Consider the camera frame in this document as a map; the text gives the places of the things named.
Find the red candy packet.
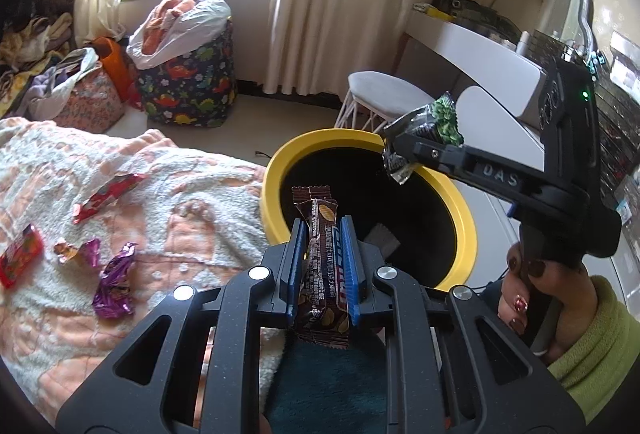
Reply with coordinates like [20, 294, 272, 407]
[0, 224, 45, 289]

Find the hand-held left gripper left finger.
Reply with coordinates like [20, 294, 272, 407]
[55, 216, 308, 434]

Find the dinosaur print laundry basket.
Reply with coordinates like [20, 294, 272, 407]
[136, 21, 238, 129]

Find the small purple foil wrapper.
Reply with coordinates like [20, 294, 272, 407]
[79, 238, 102, 270]

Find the gold foil wrapper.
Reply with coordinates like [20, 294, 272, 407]
[54, 237, 81, 266]

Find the yellow flat box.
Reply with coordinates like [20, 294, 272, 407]
[412, 2, 453, 21]

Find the orange bag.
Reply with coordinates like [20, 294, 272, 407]
[92, 36, 141, 110]

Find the person's right hand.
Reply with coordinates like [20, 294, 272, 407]
[497, 241, 601, 367]

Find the arched mirror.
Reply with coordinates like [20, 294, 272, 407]
[542, 0, 596, 52]

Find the green dark snack wrapper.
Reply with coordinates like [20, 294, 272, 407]
[381, 93, 465, 185]

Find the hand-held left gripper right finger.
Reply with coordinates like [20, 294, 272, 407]
[339, 214, 586, 434]

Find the pink floral fabric bag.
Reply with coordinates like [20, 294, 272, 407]
[47, 64, 126, 135]

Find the large purple foil wrapper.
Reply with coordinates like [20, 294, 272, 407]
[91, 241, 138, 320]

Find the person's right forearm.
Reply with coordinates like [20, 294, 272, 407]
[547, 274, 640, 425]

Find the orange cloth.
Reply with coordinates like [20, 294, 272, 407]
[141, 0, 201, 57]

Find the dark bag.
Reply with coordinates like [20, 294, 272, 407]
[431, 0, 523, 45]

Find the white and purple cloth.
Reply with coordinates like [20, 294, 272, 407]
[27, 46, 101, 120]

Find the orange and white fleece blanket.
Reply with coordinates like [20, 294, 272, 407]
[0, 118, 281, 415]

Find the pile of clothes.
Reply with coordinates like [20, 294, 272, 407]
[0, 0, 76, 120]

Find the white desk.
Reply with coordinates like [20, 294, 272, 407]
[405, 9, 548, 132]

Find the long red wrapper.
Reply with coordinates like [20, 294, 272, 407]
[72, 173, 148, 225]

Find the black cable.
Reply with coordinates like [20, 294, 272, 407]
[465, 264, 511, 296]

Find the brown snack bar wrapper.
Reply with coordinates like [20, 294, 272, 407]
[291, 184, 351, 350]

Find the white plastic bag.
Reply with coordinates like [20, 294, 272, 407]
[126, 0, 232, 70]

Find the yellow round bin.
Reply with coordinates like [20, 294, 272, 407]
[260, 128, 478, 292]

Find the teal cloth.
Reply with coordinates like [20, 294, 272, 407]
[262, 339, 391, 434]

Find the white stool grey cushion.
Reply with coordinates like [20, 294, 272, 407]
[334, 70, 436, 137]

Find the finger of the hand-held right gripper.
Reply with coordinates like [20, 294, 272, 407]
[381, 124, 468, 176]

